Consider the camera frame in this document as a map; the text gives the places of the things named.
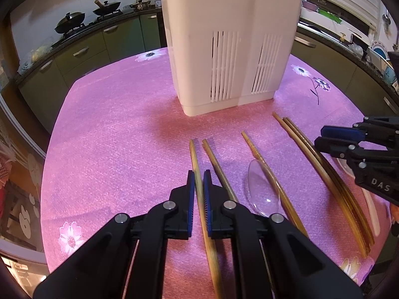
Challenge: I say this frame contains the wooden chopstick dark tip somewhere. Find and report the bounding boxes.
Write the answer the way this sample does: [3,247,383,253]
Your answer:
[272,112,372,257]

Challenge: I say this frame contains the clear plastic spoon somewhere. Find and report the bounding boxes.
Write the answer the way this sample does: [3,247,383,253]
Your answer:
[248,159,280,217]

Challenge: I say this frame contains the white ceramic spoon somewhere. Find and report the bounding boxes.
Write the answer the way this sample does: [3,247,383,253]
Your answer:
[337,159,381,236]

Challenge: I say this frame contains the person's right hand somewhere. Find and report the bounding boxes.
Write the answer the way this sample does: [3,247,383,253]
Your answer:
[390,203,399,224]

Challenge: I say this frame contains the dish rack with dishes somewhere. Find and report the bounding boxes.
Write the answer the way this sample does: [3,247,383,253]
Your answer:
[348,34,398,92]

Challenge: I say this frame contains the pink floral tablecloth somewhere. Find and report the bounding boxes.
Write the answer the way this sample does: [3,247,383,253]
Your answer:
[41,50,392,284]

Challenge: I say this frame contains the white plastic utensil holder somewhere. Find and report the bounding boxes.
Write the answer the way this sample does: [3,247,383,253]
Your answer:
[161,0,302,117]

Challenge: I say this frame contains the green lower cabinets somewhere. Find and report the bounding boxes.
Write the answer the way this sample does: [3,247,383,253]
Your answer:
[16,9,398,132]

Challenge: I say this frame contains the small pot on counter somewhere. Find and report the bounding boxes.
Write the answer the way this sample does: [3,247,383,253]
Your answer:
[129,0,151,12]

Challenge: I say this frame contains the black wok with lid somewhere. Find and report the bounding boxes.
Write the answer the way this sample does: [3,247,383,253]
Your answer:
[55,11,85,34]

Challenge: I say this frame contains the black pan with handle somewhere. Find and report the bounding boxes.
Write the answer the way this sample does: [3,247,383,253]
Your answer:
[93,0,120,16]

